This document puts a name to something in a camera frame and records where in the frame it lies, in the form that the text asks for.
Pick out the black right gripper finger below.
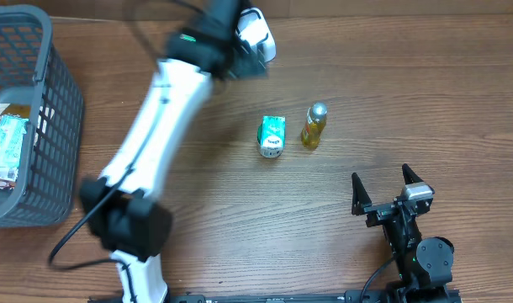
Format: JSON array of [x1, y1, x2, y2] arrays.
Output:
[[402, 163, 423, 185], [352, 173, 373, 215]]

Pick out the green white tissue pack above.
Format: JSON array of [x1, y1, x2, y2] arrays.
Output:
[[257, 116, 286, 158]]

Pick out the yellow dish soap bottle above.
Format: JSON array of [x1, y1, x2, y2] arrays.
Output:
[[300, 102, 327, 149]]

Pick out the clear plastic snack bag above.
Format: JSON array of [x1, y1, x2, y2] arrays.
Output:
[[0, 104, 30, 190]]

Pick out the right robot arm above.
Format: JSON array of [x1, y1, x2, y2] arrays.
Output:
[[345, 163, 462, 303]]

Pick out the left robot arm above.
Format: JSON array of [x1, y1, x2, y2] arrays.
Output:
[[79, 1, 276, 302]]

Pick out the white barcode scanner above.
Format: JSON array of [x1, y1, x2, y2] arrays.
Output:
[[235, 7, 277, 63]]

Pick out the grey plastic mesh basket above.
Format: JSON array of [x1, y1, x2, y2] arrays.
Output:
[[0, 5, 84, 228]]

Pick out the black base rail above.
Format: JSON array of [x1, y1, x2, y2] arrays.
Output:
[[87, 290, 463, 303]]

